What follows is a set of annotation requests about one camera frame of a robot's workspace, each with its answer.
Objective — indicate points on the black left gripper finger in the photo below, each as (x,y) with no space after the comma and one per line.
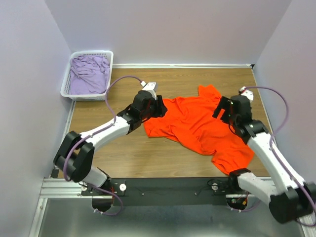
(162,110)
(158,110)

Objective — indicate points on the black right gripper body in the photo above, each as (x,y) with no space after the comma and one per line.
(233,118)

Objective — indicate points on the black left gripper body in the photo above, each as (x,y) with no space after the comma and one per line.
(150,112)

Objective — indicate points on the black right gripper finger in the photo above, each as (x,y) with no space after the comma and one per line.
(224,104)
(227,116)

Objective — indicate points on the orange t-shirt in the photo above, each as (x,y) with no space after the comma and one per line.
(189,121)

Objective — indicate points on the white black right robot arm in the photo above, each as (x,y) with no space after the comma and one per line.
(290,197)

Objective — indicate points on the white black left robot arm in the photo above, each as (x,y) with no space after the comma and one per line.
(76,151)

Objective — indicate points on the purple t-shirt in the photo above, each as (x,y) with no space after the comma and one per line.
(89,75)

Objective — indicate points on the white perforated plastic basket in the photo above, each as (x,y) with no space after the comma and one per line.
(109,55)

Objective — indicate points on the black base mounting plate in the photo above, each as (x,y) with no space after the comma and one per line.
(165,191)

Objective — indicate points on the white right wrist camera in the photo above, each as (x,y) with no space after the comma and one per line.
(247,93)

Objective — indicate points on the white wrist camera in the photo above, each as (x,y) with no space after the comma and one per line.
(150,87)
(247,93)

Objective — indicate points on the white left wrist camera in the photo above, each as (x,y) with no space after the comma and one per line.
(150,87)

